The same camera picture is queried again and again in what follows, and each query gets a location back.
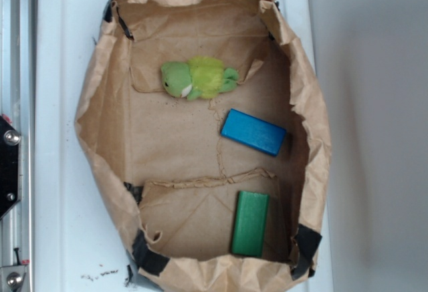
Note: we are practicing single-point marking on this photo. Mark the green plush animal toy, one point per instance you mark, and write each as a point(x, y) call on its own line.
point(199, 77)

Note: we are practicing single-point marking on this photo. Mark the brown paper bag tray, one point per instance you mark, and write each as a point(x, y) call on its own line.
point(169, 179)

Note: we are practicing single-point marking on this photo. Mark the blue wooden block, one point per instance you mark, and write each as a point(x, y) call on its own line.
point(253, 132)

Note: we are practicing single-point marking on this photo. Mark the green wooden block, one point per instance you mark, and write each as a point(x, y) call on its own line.
point(250, 222)

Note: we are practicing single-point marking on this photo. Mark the black metal bracket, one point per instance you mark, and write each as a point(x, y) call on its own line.
point(10, 166)

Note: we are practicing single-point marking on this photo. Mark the aluminium frame rail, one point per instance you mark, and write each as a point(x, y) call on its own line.
point(17, 104)

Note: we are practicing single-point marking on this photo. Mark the silver corner bracket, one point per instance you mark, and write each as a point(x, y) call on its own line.
point(13, 278)

